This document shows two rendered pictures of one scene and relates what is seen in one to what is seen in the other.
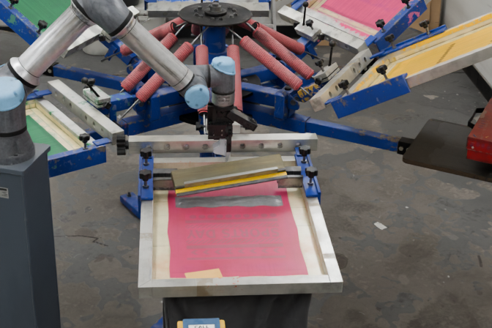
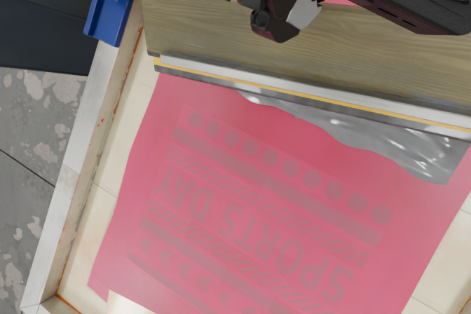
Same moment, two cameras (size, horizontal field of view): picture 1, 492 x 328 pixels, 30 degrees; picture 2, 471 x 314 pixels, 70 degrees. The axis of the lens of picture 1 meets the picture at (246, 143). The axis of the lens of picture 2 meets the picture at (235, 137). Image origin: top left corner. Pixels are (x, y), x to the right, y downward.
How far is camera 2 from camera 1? 2.92 m
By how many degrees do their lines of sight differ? 79
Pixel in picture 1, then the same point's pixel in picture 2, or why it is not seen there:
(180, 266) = (111, 266)
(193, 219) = (193, 130)
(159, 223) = (127, 112)
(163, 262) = (92, 239)
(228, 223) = (252, 187)
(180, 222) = (165, 127)
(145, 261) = (45, 251)
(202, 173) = (219, 31)
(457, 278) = not seen: outside the picture
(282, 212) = (415, 217)
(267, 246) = not seen: outside the picture
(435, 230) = not seen: outside the picture
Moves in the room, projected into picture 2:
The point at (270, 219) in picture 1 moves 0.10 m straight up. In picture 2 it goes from (362, 228) to (359, 264)
